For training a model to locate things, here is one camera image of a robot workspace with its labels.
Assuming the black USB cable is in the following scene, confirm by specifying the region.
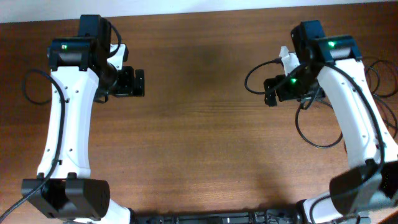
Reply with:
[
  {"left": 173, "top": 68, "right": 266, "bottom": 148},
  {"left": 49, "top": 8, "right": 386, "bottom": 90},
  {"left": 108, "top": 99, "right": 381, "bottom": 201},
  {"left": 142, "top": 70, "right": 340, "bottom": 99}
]
[{"left": 294, "top": 93, "right": 346, "bottom": 149}]

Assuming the thin black cable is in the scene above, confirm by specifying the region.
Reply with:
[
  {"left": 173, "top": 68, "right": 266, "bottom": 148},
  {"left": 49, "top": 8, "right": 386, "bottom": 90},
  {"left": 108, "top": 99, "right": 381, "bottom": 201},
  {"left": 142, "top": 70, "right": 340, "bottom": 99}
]
[{"left": 362, "top": 56, "right": 398, "bottom": 139}]

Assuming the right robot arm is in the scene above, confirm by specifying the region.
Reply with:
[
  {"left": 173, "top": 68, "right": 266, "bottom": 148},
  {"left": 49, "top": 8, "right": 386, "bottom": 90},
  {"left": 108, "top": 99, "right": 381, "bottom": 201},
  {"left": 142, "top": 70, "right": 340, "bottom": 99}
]
[{"left": 264, "top": 20, "right": 397, "bottom": 223}]

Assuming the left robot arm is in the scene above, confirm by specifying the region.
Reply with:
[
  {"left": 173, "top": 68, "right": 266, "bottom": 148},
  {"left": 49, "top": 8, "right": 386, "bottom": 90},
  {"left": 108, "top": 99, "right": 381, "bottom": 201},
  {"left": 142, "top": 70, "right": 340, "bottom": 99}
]
[{"left": 21, "top": 15, "right": 145, "bottom": 223}]

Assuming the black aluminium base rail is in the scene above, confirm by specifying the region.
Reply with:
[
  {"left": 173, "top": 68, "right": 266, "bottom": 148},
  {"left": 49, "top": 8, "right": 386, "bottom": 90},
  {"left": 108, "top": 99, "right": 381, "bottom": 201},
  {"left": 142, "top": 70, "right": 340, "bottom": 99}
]
[{"left": 63, "top": 203, "right": 371, "bottom": 224}]

